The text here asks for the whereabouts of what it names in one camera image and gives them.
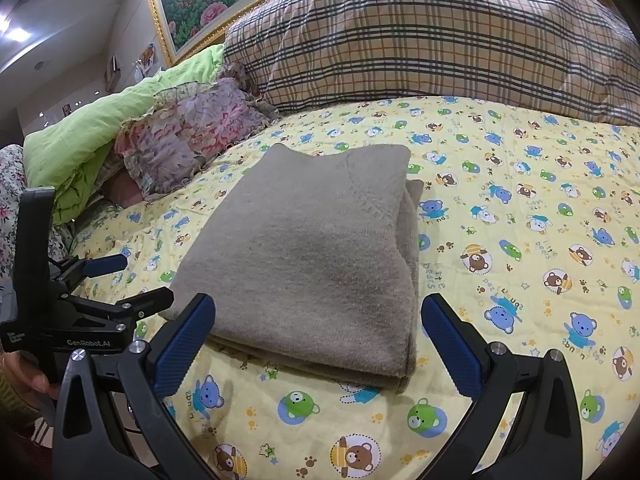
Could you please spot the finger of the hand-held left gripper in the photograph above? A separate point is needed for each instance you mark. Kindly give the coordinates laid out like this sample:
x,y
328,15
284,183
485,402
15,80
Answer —
x,y
105,265
145,302

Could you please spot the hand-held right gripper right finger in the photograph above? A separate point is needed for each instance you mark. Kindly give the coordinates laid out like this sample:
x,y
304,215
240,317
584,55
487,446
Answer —
x,y
450,350

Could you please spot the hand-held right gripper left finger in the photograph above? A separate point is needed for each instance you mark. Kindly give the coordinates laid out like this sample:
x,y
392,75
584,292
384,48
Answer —
x,y
180,350

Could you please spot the grey-beige knit sweater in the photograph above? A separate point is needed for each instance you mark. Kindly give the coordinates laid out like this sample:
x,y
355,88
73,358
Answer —
x,y
300,260

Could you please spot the person's left hand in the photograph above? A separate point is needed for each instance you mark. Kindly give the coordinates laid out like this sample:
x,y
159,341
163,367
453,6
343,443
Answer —
x,y
31,381

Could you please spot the pink cloth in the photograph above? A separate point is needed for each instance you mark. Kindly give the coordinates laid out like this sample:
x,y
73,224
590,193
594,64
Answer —
x,y
125,190

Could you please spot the white floral cloth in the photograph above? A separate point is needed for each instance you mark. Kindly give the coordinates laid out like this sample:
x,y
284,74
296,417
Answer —
x,y
10,210

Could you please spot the green quilt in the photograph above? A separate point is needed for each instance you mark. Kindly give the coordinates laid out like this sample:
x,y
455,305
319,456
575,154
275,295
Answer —
x,y
100,125

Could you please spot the yellow bear print blanket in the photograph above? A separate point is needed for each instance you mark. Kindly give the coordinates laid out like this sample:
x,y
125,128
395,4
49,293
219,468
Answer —
x,y
500,210

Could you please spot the floral ruffled pillow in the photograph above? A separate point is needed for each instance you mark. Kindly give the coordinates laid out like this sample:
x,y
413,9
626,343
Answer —
x,y
190,130

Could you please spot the ceiling light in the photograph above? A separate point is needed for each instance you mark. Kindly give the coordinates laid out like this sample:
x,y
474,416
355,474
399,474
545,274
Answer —
x,y
17,34

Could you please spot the plaid pillow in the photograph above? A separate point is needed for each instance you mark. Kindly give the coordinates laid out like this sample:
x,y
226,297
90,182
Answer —
x,y
425,35

